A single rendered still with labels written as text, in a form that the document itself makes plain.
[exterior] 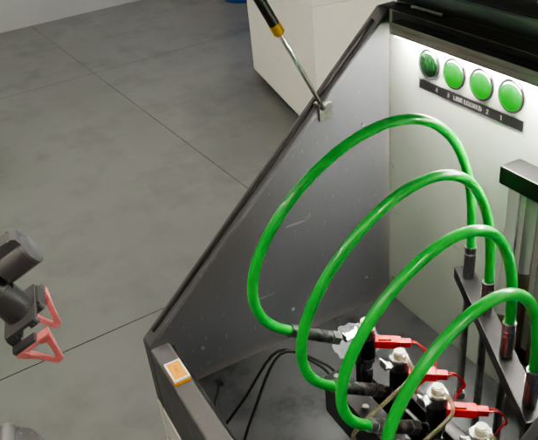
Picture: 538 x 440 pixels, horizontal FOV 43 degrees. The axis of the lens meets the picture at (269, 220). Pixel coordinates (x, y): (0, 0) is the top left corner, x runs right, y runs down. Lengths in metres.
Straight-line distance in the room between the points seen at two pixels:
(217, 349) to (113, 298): 1.72
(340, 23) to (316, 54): 0.20
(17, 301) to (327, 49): 2.87
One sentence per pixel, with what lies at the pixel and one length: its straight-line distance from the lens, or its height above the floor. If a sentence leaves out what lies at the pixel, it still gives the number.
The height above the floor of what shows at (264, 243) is 1.31.
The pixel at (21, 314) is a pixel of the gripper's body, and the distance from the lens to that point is 1.23.
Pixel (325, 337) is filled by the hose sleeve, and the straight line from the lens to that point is 1.00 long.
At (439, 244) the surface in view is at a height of 1.34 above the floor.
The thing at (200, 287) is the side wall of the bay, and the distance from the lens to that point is 1.26.
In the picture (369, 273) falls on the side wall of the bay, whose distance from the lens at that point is 1.47.
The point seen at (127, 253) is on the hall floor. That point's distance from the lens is 3.31.
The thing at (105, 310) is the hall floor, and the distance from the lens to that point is 2.99.
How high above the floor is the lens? 1.79
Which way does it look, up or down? 32 degrees down
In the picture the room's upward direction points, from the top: 6 degrees counter-clockwise
